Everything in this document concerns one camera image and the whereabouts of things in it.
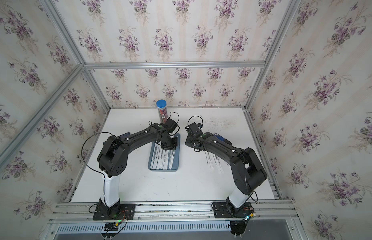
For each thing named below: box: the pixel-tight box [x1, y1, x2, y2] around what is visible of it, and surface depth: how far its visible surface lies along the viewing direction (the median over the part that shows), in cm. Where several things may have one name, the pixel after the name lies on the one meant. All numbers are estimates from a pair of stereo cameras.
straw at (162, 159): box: [160, 149, 166, 170], surface depth 92 cm
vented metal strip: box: [57, 221, 233, 234], surface depth 72 cm
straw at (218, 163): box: [210, 153, 224, 174], surface depth 90 cm
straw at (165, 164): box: [163, 149, 169, 170], surface depth 92 cm
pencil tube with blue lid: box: [156, 99, 168, 124], surface depth 100 cm
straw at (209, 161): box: [204, 151, 215, 172], surface depth 92 cm
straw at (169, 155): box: [167, 150, 174, 170], surface depth 94 cm
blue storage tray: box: [148, 133, 181, 172], surface depth 90 cm
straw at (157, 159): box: [154, 148, 160, 170], surface depth 93 cm
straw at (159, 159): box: [156, 149, 163, 170], surface depth 92 cm
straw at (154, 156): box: [150, 143, 157, 170], surface depth 94 cm
